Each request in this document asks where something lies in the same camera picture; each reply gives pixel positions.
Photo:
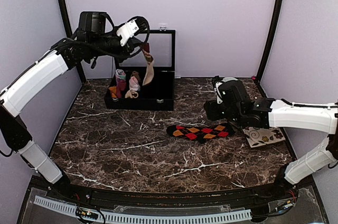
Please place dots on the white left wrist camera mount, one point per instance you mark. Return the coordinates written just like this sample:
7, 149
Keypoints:
127, 31

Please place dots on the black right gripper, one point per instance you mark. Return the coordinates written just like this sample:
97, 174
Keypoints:
212, 113

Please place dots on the pink white rolled sock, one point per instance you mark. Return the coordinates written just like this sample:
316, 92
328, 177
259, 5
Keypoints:
134, 84

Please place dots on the small circuit board left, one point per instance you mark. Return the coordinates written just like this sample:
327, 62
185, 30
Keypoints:
86, 214

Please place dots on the brown rolled sock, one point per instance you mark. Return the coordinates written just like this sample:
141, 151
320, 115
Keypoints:
136, 75

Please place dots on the striped beige maroon sock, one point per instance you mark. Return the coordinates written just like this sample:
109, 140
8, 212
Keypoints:
149, 74

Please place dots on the black box with glass lid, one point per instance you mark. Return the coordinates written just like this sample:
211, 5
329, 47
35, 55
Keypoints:
159, 94

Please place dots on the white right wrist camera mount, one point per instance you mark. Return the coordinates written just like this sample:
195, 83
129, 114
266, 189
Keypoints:
217, 90

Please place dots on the black frame post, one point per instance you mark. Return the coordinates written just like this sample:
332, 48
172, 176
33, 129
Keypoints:
68, 31
269, 40

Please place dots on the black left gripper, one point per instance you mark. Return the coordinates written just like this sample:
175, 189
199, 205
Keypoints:
133, 43

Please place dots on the magenta rolled sock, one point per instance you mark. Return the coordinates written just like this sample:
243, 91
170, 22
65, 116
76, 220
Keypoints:
120, 87

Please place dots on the black left frame post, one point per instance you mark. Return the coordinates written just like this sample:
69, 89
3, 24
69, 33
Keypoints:
68, 31

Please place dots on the beige rolled sock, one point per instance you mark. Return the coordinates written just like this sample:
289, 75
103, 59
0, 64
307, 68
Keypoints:
132, 94

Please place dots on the black right frame post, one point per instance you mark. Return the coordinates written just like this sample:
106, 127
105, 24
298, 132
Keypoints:
269, 40

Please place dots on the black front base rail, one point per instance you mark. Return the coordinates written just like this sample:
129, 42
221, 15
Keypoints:
86, 196

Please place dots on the orange rolled sock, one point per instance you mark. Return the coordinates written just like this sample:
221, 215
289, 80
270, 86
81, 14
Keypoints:
113, 92

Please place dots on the square floral plate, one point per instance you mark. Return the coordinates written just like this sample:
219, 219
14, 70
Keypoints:
259, 137

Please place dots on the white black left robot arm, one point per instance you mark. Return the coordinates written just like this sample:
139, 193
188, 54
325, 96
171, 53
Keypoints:
95, 36

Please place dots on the black argyle orange red sock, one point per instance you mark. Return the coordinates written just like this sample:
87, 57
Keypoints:
201, 134

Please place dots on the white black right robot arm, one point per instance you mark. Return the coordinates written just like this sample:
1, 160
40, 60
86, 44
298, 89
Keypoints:
233, 103

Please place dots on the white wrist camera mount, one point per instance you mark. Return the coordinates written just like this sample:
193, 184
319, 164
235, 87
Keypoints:
127, 31
217, 90

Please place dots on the pale green bowl at back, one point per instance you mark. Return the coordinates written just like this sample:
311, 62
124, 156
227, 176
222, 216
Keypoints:
226, 79

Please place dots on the multicolour rolled sock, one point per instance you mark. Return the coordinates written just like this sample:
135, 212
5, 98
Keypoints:
120, 75

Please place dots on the white slotted cable duct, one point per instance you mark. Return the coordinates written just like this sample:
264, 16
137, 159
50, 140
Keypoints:
145, 216

